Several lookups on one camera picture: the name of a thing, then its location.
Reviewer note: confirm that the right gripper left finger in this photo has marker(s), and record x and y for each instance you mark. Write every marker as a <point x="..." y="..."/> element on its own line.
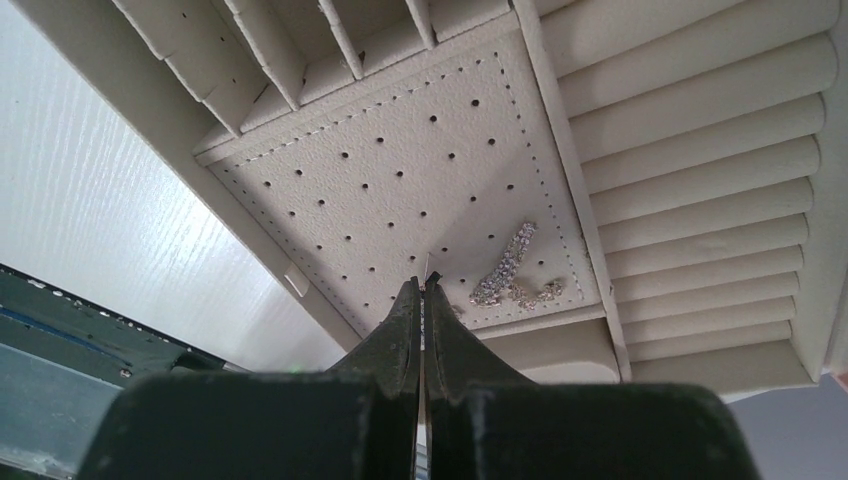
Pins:
<point x="356" y="420"/>

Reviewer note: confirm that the small silver pendant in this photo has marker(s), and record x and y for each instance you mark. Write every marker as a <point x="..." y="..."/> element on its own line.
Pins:
<point x="502" y="281"/>

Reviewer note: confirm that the black mounting rail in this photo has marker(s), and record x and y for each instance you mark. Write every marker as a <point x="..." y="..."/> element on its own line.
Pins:
<point x="56" y="325"/>

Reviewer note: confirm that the pink jewelry box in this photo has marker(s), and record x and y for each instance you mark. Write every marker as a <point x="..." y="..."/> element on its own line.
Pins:
<point x="685" y="163"/>

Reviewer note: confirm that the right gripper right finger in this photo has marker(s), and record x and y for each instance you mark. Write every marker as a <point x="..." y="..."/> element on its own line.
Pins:
<point x="488" y="421"/>

